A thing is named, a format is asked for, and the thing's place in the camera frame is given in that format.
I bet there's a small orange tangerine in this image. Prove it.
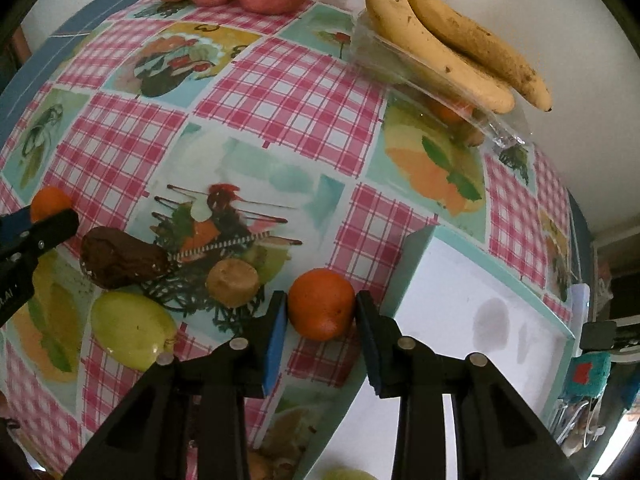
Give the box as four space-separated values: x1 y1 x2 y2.
30 186 74 223

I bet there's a clear plastic container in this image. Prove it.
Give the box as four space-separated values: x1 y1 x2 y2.
348 10 528 152

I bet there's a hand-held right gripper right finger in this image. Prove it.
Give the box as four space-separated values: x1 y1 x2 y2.
354 290 566 480

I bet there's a spotted yellow banana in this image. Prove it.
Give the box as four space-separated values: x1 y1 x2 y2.
405 0 553 112

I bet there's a large orange tangerine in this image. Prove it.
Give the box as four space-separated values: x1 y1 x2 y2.
287 268 357 342

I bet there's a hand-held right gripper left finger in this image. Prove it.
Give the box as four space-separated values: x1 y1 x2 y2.
75 290 289 480

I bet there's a bunch of yellow bananas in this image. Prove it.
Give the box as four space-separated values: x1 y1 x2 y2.
365 0 516 114

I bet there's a black box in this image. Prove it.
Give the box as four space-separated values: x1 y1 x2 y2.
581 320 619 354

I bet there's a teal cloth with red patch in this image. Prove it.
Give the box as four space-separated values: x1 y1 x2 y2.
567 354 611 403

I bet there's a white tray with teal rim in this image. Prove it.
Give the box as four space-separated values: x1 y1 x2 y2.
305 225 576 480

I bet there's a yellow-green pear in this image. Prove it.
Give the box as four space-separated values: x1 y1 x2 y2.
90 291 178 370

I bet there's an elongated dark brown fruit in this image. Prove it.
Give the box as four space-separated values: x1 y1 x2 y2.
80 226 170 290

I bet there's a round tan fruit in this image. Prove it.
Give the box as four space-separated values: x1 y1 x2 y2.
206 259 261 309

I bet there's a green apple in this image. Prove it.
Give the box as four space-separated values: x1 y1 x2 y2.
320 467 376 480

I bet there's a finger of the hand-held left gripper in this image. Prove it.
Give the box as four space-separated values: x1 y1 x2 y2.
22 208 81 261
0 210 32 246

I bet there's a white device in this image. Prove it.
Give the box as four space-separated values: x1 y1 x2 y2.
569 282 592 343

